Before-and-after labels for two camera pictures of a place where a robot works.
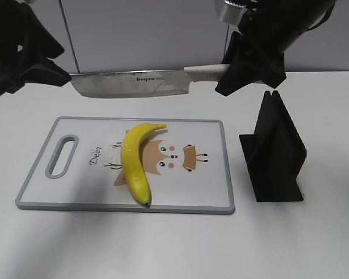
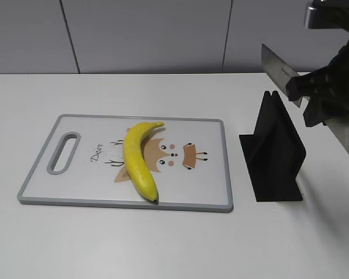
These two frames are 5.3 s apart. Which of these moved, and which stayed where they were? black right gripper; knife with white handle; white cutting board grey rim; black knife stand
Moved: knife with white handle; black right gripper
Stayed: black knife stand; white cutting board grey rim
